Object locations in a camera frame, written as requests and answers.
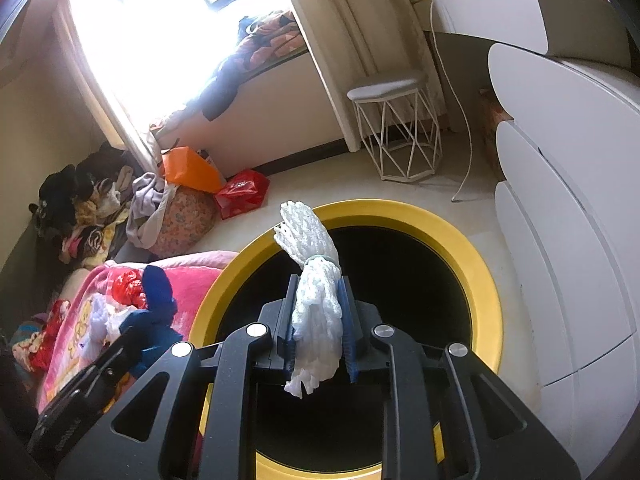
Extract white wire frame stool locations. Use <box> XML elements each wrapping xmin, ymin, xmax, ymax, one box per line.
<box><xmin>347</xmin><ymin>70</ymin><xmax>442</xmax><ymax>183</ymax></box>

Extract red cloth on bed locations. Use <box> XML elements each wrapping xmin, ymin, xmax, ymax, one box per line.
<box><xmin>28</xmin><ymin>299</ymin><xmax>70</xmax><ymax>373</ymax></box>

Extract right cream curtain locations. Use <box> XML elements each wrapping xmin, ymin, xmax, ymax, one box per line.
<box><xmin>291</xmin><ymin>0</ymin><xmax>446</xmax><ymax>152</ymax></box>

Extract pink teddy bear blanket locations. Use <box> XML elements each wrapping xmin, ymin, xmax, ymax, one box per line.
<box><xmin>36</xmin><ymin>250</ymin><xmax>235</xmax><ymax>412</ymax></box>

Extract colourful quilt on bed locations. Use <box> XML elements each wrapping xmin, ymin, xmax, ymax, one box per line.
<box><xmin>10</xmin><ymin>313</ymin><xmax>48</xmax><ymax>373</ymax></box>

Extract yellow rimmed black trash bin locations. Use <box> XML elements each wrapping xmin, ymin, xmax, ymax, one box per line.
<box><xmin>188</xmin><ymin>198</ymin><xmax>504</xmax><ymax>480</ymax></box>

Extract dark jacket on sill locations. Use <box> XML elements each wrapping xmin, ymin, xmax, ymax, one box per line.
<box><xmin>198</xmin><ymin>58</ymin><xmax>246</xmax><ymax>122</ymax></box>

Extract red plastic bag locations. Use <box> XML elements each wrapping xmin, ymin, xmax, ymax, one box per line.
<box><xmin>111</xmin><ymin>269</ymin><xmax>146</xmax><ymax>309</ymax></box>

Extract left cream curtain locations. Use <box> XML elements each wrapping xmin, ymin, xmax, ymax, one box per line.
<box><xmin>52</xmin><ymin>0</ymin><xmax>162</xmax><ymax>174</ymax></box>

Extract red shopping bag on floor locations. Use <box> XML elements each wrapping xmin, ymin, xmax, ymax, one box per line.
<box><xmin>215</xmin><ymin>169</ymin><xmax>270</xmax><ymax>220</ymax></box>

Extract white scalloped dresser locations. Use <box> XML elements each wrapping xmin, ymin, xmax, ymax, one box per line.
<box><xmin>430</xmin><ymin>0</ymin><xmax>639</xmax><ymax>479</ymax></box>

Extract blue glove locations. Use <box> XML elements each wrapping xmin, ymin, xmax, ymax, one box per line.
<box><xmin>119</xmin><ymin>266</ymin><xmax>182</xmax><ymax>379</ymax></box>

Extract orange patterned blanket on sill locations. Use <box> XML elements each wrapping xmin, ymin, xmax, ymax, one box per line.
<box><xmin>234</xmin><ymin>10</ymin><xmax>307</xmax><ymax>73</ymax></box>

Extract floral fabric laundry basket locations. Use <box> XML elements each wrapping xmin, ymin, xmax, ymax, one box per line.
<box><xmin>149</xmin><ymin>186</ymin><xmax>218</xmax><ymax>258</ymax></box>

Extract pile of clothes in corner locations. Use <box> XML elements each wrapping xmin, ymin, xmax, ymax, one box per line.
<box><xmin>28</xmin><ymin>143</ymin><xmax>142</xmax><ymax>264</ymax></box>

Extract white power cable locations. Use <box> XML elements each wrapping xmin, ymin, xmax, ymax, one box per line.
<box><xmin>428</xmin><ymin>0</ymin><xmax>475</xmax><ymax>204</ymax></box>

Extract cream curtain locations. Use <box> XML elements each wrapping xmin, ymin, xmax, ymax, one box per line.
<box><xmin>52</xmin><ymin>0</ymin><xmax>162</xmax><ymax>174</ymax></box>
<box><xmin>291</xmin><ymin>0</ymin><xmax>446</xmax><ymax>152</ymax></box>

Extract lavender clothes on basket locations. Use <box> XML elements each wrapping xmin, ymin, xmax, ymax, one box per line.
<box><xmin>126</xmin><ymin>172</ymin><xmax>177</xmax><ymax>249</ymax></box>

